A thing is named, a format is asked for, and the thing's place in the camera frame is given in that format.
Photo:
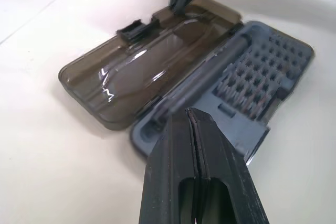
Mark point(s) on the small black plastic piece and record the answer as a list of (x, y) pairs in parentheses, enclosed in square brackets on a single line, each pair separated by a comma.
[(132, 31)]

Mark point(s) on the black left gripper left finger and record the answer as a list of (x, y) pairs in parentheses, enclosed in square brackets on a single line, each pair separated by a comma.
[(168, 171)]

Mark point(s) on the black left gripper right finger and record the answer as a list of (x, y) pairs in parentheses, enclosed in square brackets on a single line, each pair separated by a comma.
[(225, 176)]

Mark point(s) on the screwdriver bit case, smoky lid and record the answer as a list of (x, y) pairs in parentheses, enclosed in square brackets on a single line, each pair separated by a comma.
[(162, 77)]

